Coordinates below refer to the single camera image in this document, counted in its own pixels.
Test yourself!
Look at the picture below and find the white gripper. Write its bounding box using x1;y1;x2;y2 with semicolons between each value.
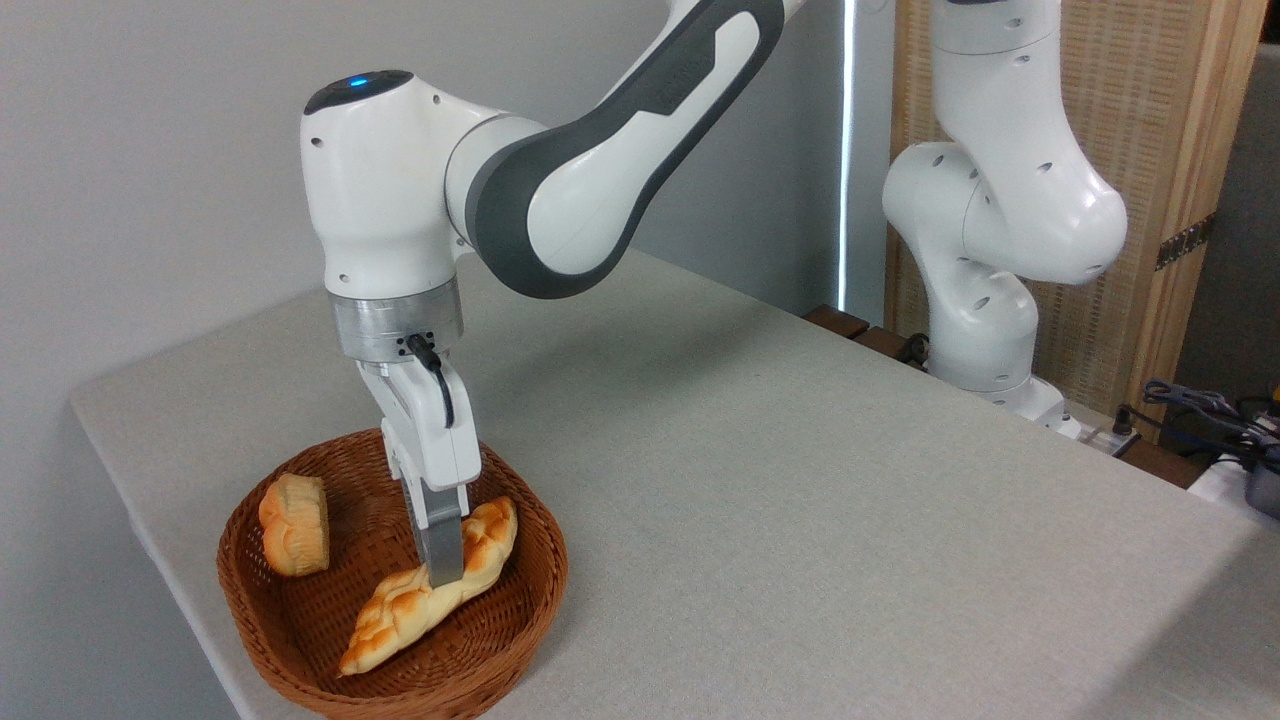
354;349;485;590

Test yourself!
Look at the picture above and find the long braided bread loaf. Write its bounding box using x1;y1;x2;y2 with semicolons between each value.
338;497;519;677

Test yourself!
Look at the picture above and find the silver robot base connector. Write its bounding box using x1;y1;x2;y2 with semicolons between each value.
1060;400;1141;458

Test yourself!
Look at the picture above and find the small round bread bun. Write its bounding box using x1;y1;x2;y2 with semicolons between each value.
258;472;331;578

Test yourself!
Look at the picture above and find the brown wicker basket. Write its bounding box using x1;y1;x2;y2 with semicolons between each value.
217;428;569;720

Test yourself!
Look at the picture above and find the silver metal wrist flange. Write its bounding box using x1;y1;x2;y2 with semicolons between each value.
330;275;466;363

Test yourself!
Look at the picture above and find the light grey tablecloth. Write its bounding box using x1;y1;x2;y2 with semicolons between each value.
68;248;1280;720

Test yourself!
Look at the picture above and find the white vertical light strip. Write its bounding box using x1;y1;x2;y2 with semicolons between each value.
838;0;858;311

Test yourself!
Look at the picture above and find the metal screen hinge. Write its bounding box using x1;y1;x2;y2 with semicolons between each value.
1155;213;1217;272

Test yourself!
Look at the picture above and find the grey device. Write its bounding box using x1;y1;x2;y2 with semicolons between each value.
1245;460;1280;519

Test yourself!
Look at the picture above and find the bamboo folding screen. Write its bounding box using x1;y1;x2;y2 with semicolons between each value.
885;0;1271;446

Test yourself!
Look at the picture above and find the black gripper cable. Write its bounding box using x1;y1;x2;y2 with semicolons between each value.
405;333;456;429

